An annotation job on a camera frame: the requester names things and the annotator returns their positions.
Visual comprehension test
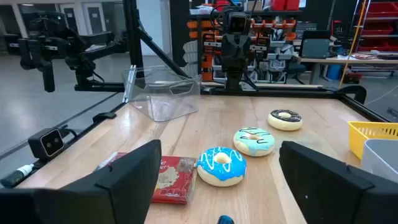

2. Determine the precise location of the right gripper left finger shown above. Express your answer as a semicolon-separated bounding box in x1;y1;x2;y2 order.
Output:
0;139;162;224

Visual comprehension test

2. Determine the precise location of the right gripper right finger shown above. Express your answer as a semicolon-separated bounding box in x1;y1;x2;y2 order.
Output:
279;141;398;224

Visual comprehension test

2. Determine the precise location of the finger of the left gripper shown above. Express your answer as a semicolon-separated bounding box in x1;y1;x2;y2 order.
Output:
226;32;237;59
236;32;247;59

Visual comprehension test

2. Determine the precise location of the chocolate iced toy donut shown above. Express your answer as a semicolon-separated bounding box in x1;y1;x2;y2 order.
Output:
267;108;303;132

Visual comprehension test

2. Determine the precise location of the red cracker packet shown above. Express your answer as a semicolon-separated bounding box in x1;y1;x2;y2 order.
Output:
94;151;199;205

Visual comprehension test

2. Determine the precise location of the dark labelled dropper bottle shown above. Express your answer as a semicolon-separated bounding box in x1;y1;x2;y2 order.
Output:
0;163;35;189

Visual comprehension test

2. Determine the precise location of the mint iced toy donut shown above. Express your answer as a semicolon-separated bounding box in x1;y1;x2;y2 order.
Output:
233;126;276;157

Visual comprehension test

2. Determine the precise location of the orange grey parts bin rack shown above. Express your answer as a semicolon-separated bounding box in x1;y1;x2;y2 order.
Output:
185;9;301;84

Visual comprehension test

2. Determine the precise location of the grey plastic bin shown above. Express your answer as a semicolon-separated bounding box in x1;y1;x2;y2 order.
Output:
361;138;398;184

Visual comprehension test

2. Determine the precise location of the yellow plastic basket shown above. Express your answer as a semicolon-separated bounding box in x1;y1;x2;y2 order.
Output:
348;121;398;161

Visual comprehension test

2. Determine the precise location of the grey monitor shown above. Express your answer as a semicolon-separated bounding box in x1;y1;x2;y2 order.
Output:
300;30;333;60

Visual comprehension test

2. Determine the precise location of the clear plastic container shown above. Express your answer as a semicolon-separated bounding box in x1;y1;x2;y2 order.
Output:
121;64;203;123

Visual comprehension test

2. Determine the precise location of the blue drum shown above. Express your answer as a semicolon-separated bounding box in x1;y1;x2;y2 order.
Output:
326;64;343;81

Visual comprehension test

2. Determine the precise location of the wooden desk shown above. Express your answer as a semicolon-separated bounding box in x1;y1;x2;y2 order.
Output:
298;54;398;86

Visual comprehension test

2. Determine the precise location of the blue iced toy donut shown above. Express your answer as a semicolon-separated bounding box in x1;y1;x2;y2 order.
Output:
195;146;248;188

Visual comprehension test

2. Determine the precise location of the red storage bin rack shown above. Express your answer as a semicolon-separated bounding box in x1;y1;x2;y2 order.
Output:
356;0;398;53

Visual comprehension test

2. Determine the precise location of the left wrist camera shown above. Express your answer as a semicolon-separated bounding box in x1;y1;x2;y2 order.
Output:
228;11;250;34

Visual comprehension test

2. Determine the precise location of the black aluminium table frame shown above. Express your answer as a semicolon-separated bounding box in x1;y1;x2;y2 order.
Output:
0;0;391;189

